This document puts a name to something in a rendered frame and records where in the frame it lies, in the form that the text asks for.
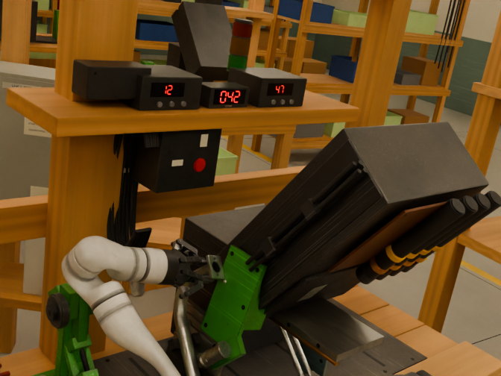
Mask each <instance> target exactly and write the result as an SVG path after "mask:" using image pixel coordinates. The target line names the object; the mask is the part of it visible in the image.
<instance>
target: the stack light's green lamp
mask: <svg viewBox="0 0 501 376"><path fill-rule="evenodd" d="M247 62H248V57H240V56H235V55H231V54H229V57H228V63H227V71H228V72H229V71H230V67H235V68H240V69H246V68H247Z"/></svg>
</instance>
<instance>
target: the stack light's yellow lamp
mask: <svg viewBox="0 0 501 376"><path fill-rule="evenodd" d="M250 43H251V40H248V39H241V38H237V37H231V42H230V52H229V54H231V55H235V56H240V57H248V53H249V48H250Z"/></svg>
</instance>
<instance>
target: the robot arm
mask: <svg viewBox="0 0 501 376"><path fill-rule="evenodd" d="M171 246H172V250H168V249H161V248H135V247H128V246H123V245H120V244H118V243H116V242H114V241H111V240H109V239H106V238H104V237H102V236H88V237H86V238H83V239H82V240H81V241H80V242H79V243H78V244H77V245H76V246H75V247H74V248H73V249H72V250H71V251H70V252H69V253H68V254H67V255H66V256H65V257H64V258H63V261H62V266H61V267H62V272H63V276H64V278H65V279H66V281H67V283H68V284H69V285H70V286H71V287H72V288H73V290H74V291H76V293H77V294H79V296H80V297H82V299H83V300H85V302H86V303H87V304H88V305H89V306H90V307H91V309H92V311H93V313H94V315H95V317H96V319H97V320H98V323H99V324H100V326H101V328H102V330H103V331H104V333H105V334H106V335H107V336H108V337H109V338H110V339H111V340H112V341H113V342H114V343H115V344H117V345H119V346H121V347H123V348H124V349H126V350H128V351H130V352H132V353H134V354H136V355H137V356H139V357H141V358H142V359H144V360H146V361H147V362H149V363H150V364H151V365H152V366H153V367H154V368H155V369H156V370H157V371H158V372H159V373H160V375H161V376H181V375H180V373H179V371H178V370H177V369H176V368H175V366H174V364H173V363H172V361H170V359H169V358H168V356H167V354H166V353H165V352H164V350H163V349H162V347H161V346H160V344H159V343H158V342H157V341H156V340H155V338H154V337H153V335H152V334H151V332H150V331H149V330H148V329H147V328H146V326H145V324H144V323H143V321H142V320H141V318H140V317H139V315H138V313H137V311H136V310H135V308H134V306H133V304H132V303H131V301H130V299H129V298H128V296H127V293H126V292H125V290H124V288H123V287H122V285H121V284H120V283H119V282H118V281H130V291H131V294H132V295H133V296H142V295H143V294H144V291H145V284H159V285H172V286H174V287H176V288H178V289H179V291H180V294H179V298H180V299H183V298H185V297H188V296H190V295H191V294H193V293H194V292H197V291H198V290H199V289H201V288H203V287H204V283H211V282H213V281H214V280H215V279H210V278H209V275H200V274H197V272H193V271H192V270H191V269H190V265H194V264H195V265H196V266H205V265H206V264H207V259H206V258H205V257H199V256H198V250H197V249H196V248H194V247H193V246H191V245H190V244H188V243H187V242H185V241H183V240H182V239H180V238H178V239H176V240H175V241H173V242H171ZM181 252H182V253H183V254H185V255H186V256H188V257H185V256H184V255H183V254H182V253H181ZM104 269H106V270H107V274H108V275H109V276H110V277H111V278H112V279H113V280H116V281H109V282H106V283H104V282H103V281H102V280H101V279H100V278H99V277H98V275H99V274H100V273H101V272H102V271H103V270H104ZM185 282H192V283H194V286H192V287H187V286H183V285H184V284H185Z"/></svg>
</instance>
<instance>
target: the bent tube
mask: <svg viewBox="0 0 501 376"><path fill-rule="evenodd" d="M206 259H207V264H206V265H205V266H202V267H200V268H199V269H196V270H194V271H193V272H197V274H200V275H209V278H210V279H215V280H224V279H225V278H224V270H223V266H222V262H221V256H215V255H207V256H206ZM183 286H187V287H192V286H194V283H192V282H185V284H184V285H183ZM179 294H180V291H179V289H177V292H176V296H175V299H174V323H175V326H176V330H177V336H178V339H179V343H180V350H181V354H182V357H183V363H184V367H185V370H186V376H201V375H200V372H199V368H198V362H197V359H196V355H195V349H194V345H193V342H192V336H191V333H190V329H189V323H188V320H187V315H186V305H187V301H188V297H189V296H188V297H185V298H183V299H180V298H179Z"/></svg>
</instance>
